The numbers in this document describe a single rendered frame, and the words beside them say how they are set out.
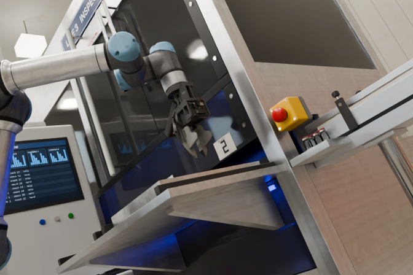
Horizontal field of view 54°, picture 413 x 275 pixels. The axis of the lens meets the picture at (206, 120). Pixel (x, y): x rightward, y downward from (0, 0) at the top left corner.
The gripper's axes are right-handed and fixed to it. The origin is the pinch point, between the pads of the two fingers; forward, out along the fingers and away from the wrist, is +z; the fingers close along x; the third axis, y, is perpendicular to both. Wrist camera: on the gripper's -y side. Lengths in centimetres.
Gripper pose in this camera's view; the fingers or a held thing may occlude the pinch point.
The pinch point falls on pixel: (198, 154)
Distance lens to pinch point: 114.6
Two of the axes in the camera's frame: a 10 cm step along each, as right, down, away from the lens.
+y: 5.7, -4.8, -6.7
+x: 7.4, -0.6, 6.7
